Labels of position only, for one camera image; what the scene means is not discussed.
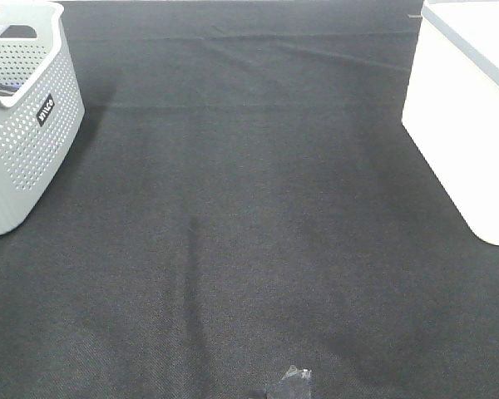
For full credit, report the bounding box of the white storage box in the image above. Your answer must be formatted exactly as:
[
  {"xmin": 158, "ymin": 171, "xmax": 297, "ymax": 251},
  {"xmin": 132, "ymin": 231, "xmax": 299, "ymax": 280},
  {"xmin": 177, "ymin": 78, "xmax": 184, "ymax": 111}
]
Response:
[{"xmin": 402, "ymin": 1, "xmax": 499, "ymax": 246}]

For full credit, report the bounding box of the grey perforated laundry basket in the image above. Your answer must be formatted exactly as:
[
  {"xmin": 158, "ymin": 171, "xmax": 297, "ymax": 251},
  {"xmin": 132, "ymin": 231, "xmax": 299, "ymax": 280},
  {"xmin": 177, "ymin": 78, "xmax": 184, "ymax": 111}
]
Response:
[{"xmin": 0, "ymin": 1, "xmax": 85, "ymax": 235}]

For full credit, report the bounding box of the black fabric table cover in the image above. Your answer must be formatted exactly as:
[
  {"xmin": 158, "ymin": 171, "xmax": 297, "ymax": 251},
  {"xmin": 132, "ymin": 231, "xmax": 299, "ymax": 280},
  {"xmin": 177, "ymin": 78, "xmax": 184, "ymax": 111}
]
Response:
[{"xmin": 0, "ymin": 1, "xmax": 499, "ymax": 398}]

